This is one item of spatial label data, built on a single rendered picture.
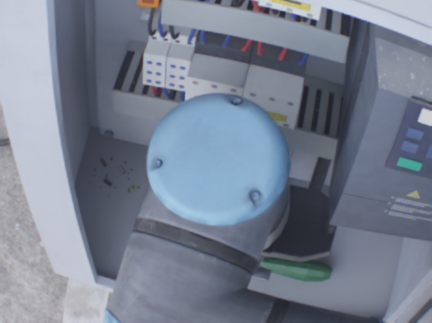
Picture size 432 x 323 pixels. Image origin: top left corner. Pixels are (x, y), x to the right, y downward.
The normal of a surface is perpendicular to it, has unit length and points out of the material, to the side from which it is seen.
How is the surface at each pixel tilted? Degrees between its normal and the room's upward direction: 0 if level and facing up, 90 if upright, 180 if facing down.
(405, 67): 25
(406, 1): 0
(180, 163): 9
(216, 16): 90
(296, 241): 14
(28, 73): 90
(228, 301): 29
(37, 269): 0
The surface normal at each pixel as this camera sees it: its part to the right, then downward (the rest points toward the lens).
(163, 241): -0.35, -0.34
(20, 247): 0.06, -0.45
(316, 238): -0.08, -0.26
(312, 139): -0.22, 0.87
